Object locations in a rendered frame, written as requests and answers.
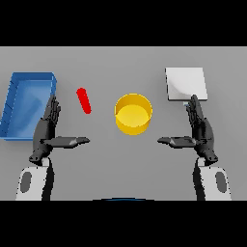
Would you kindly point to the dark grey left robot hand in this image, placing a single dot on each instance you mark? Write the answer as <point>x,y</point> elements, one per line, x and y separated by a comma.
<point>45,135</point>

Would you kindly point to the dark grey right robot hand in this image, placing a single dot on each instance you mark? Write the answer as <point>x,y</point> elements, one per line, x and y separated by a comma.
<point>203,135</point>

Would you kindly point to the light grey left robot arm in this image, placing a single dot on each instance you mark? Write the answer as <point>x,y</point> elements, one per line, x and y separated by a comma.
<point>34,182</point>

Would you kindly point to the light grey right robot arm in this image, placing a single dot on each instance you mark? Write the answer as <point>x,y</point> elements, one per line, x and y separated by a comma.
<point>212,182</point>

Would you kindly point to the red beaker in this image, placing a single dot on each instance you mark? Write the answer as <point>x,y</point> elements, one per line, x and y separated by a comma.
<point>84,100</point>

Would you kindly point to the pale square measuring scale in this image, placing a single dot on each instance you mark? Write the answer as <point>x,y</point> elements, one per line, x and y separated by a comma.
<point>186,83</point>

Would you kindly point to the yellow bowl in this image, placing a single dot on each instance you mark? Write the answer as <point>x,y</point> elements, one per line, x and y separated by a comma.
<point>133,114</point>

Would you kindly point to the blue tray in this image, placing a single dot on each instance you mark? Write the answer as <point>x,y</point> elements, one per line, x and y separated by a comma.
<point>27,105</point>

